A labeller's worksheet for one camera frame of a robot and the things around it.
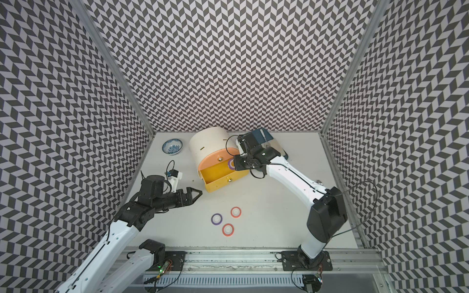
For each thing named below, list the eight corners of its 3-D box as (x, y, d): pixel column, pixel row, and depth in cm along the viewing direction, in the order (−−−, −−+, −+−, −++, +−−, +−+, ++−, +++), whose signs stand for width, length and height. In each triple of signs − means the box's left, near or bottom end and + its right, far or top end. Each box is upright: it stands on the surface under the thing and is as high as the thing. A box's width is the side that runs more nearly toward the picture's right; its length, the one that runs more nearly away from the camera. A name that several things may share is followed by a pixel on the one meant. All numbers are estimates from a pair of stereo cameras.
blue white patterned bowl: (163, 151, 112) (159, 145, 107) (179, 142, 117) (176, 135, 112) (169, 158, 109) (165, 151, 104) (185, 148, 114) (182, 141, 109)
